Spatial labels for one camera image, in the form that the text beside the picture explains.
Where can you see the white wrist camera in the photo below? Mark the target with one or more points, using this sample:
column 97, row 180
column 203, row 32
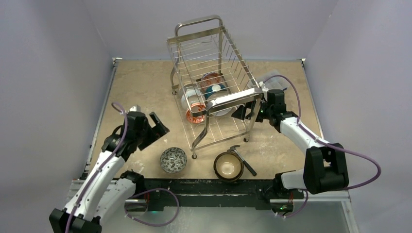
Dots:
column 134, row 108
column 263, row 87

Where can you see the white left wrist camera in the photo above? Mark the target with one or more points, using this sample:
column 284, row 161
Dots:
column 134, row 108

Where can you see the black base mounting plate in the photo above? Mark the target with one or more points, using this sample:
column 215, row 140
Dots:
column 159, row 193

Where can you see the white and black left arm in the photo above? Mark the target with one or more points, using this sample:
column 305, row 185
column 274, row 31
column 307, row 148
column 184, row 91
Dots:
column 94, row 204

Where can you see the clear plastic compartment box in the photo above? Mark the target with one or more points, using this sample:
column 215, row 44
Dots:
column 273, row 80

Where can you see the dark brown glazed bowl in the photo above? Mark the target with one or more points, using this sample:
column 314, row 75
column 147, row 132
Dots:
column 228, row 167

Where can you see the black-handled claw hammer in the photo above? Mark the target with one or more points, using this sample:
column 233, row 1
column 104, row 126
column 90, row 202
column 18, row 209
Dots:
column 245, row 163

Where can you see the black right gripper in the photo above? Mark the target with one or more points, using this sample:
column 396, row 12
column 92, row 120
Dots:
column 255, row 111

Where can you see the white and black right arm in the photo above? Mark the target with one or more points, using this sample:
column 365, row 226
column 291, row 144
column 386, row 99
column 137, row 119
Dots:
column 325, row 167

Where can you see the orange floral patterned bowl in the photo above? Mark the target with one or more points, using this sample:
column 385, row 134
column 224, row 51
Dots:
column 194, row 114

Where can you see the stainless steel dish rack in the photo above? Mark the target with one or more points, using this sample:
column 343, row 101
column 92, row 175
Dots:
column 204, row 45

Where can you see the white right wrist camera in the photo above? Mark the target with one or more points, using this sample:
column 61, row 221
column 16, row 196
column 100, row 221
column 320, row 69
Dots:
column 263, row 87

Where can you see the white and teal bowl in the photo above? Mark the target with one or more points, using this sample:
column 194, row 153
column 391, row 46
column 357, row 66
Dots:
column 214, row 91

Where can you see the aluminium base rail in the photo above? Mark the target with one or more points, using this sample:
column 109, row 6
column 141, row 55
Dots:
column 147, row 83

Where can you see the black and white patterned bowl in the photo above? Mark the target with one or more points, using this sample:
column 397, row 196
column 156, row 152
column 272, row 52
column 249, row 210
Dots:
column 173, row 160

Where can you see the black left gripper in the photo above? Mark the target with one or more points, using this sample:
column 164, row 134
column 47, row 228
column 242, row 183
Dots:
column 157, row 131

